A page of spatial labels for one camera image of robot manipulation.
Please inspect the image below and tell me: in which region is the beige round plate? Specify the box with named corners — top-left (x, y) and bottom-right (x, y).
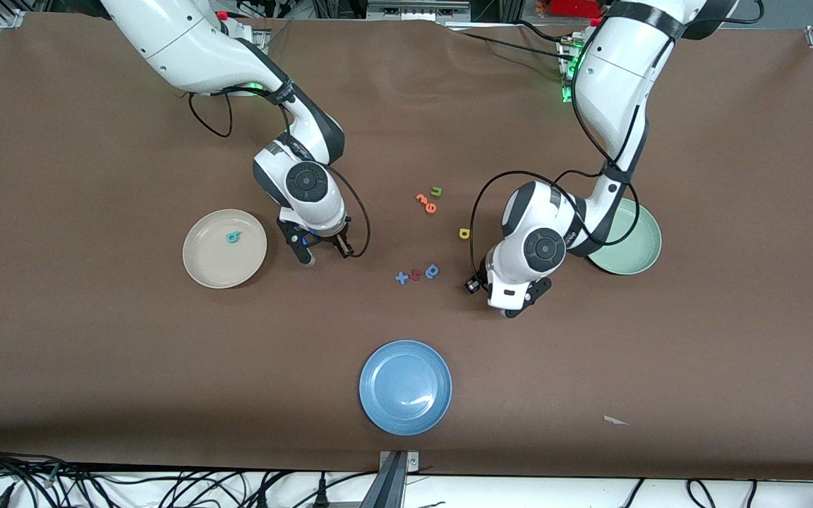
top-left (182, 209), bottom-right (268, 289)

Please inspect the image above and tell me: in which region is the pale green round plate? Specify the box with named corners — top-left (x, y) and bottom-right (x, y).
top-left (586, 198), bottom-right (663, 276)

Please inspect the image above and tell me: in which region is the brown table mat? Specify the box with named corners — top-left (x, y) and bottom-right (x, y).
top-left (0, 13), bottom-right (813, 480)

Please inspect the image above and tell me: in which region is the blue round plate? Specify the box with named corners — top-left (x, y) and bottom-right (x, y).
top-left (359, 340), bottom-right (453, 436)

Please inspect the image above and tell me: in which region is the grey metal device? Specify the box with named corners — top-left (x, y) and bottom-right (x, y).
top-left (366, 0), bottom-right (472, 23)

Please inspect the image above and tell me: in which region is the red box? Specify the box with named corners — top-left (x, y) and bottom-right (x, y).
top-left (550, 0), bottom-right (608, 19)

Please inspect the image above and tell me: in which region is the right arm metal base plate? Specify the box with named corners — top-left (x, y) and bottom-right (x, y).
top-left (236, 20), bottom-right (270, 52)

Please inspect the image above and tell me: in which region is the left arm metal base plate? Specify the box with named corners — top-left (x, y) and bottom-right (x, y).
top-left (557, 34), bottom-right (586, 104)

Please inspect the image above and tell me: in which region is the metal table edge bracket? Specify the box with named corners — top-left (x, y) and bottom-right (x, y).
top-left (361, 450), bottom-right (421, 508)

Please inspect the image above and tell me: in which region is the long black table cable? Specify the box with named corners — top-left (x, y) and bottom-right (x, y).
top-left (459, 32), bottom-right (566, 59)

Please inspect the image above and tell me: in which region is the looped black floor cable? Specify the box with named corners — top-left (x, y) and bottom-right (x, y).
top-left (685, 478), bottom-right (718, 508)
top-left (61, 462), bottom-right (287, 508)

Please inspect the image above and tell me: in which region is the short black table cable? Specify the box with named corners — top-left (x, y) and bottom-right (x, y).
top-left (516, 20), bottom-right (577, 43)

